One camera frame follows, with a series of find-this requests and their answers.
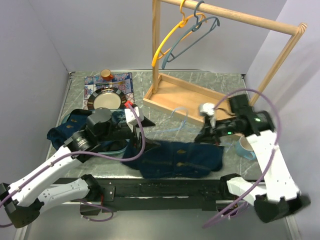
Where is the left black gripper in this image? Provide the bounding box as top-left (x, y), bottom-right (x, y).
top-left (97, 115), bottom-right (161, 153)

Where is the gold fork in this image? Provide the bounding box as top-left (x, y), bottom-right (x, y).
top-left (95, 81), bottom-right (126, 87)

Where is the blue denim skirt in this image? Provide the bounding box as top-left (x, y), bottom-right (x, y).
top-left (122, 140), bottom-right (224, 179)

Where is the black rimmed plate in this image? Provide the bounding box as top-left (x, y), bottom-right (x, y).
top-left (86, 87), bottom-right (127, 111)

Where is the crumpled denim garment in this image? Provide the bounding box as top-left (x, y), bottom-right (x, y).
top-left (46, 109), bottom-right (131, 153)

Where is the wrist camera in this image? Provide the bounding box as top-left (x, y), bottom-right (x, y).
top-left (198, 102), bottom-right (217, 128)
top-left (124, 100), bottom-right (144, 132)

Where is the orange cup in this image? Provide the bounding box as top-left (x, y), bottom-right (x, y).
top-left (100, 69), bottom-right (114, 82)

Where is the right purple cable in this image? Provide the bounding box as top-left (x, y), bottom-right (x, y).
top-left (202, 88), bottom-right (280, 230)

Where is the patterned blue placemat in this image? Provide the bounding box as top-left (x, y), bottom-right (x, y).
top-left (82, 72), bottom-right (135, 123)

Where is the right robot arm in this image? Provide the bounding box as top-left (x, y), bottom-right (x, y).
top-left (195, 94), bottom-right (311, 223)

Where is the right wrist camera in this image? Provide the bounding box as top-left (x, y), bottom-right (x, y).
top-left (198, 102), bottom-right (217, 128)

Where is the yellow plastic hanger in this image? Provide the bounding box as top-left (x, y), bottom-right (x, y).
top-left (151, 0), bottom-right (206, 67)

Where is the light blue wire hanger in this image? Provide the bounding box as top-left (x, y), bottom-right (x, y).
top-left (156, 106), bottom-right (235, 150)

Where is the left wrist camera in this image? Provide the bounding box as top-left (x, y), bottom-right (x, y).
top-left (124, 100), bottom-right (144, 132)

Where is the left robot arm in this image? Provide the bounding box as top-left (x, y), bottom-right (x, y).
top-left (0, 105), bottom-right (155, 229)

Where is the light blue mug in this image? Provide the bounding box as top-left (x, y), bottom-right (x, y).
top-left (234, 136), bottom-right (256, 161)

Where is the wooden clothes rack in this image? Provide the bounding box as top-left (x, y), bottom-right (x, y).
top-left (142, 0), bottom-right (307, 125)

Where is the purple cable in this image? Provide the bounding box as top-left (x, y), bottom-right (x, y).
top-left (0, 103), bottom-right (146, 228)
top-left (202, 88), bottom-right (280, 230)

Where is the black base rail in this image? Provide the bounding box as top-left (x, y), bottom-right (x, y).
top-left (84, 178), bottom-right (237, 212)

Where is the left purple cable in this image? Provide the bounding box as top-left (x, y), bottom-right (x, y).
top-left (0, 103), bottom-right (146, 228)

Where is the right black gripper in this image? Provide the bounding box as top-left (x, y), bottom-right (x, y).
top-left (194, 114), bottom-right (240, 145)

